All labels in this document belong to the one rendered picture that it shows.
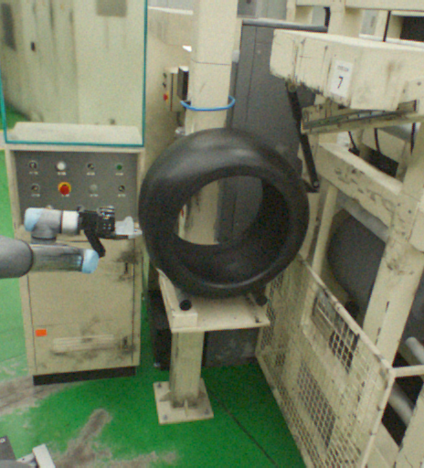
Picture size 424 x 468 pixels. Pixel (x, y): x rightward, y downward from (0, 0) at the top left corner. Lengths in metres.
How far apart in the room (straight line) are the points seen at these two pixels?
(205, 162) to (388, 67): 0.56
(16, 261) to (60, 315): 1.22
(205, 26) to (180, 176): 0.55
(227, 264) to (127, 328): 0.79
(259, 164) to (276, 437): 1.46
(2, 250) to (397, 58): 1.03
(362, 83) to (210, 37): 0.66
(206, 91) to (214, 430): 1.57
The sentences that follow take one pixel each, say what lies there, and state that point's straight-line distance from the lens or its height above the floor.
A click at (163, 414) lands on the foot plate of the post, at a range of 2.48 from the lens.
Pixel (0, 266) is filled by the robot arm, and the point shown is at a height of 1.26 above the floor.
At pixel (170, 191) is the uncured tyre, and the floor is 1.32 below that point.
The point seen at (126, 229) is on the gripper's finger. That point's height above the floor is 1.15.
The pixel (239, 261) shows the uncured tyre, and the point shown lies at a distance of 1.86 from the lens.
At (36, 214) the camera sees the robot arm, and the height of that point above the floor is 1.21.
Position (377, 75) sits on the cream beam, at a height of 1.72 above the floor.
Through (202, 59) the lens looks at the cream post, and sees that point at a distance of 1.72.
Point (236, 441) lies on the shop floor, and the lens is 2.42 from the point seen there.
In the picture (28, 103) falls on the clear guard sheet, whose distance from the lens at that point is 2.02.
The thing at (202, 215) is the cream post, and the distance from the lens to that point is 1.88.
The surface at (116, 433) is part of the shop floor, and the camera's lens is 2.42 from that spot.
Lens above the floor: 1.83
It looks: 26 degrees down
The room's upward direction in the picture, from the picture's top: 6 degrees clockwise
